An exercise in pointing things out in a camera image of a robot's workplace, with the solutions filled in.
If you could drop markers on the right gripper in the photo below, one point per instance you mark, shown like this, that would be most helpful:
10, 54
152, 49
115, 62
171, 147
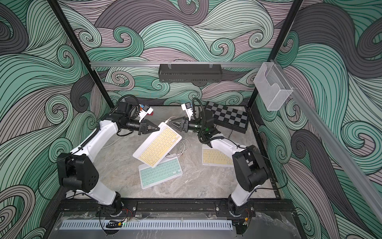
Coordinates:
185, 124

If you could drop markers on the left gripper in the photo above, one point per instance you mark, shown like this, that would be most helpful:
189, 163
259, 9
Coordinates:
144, 127

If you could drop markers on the yellow wireless keyboard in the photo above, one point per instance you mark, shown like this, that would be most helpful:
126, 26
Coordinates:
214, 157
154, 149

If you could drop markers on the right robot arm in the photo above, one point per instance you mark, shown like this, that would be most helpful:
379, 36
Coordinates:
250, 168

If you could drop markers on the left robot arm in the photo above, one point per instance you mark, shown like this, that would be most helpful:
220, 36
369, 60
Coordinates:
76, 170

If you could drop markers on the black checkered board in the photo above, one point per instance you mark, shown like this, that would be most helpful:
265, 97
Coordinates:
228, 117

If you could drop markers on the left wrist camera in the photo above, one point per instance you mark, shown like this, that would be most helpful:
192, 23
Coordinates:
144, 111

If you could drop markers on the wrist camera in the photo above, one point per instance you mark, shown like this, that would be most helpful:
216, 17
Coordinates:
189, 109
144, 111

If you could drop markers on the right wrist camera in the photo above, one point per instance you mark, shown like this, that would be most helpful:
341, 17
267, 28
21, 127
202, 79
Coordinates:
189, 109

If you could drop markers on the green wireless keyboard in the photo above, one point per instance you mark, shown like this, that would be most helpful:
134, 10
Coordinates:
166, 170

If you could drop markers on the black perforated wall tray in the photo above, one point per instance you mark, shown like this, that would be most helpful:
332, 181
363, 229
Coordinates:
190, 73

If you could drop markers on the aluminium wall rail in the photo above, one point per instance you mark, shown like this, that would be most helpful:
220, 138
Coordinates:
150, 64

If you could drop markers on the clear plastic wall bin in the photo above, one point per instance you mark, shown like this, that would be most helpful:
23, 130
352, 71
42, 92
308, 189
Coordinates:
272, 85

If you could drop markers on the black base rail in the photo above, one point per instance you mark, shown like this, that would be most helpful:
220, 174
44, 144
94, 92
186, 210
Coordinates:
212, 208

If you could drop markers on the white slotted cable duct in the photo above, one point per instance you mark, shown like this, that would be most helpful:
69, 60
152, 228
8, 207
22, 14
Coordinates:
220, 225

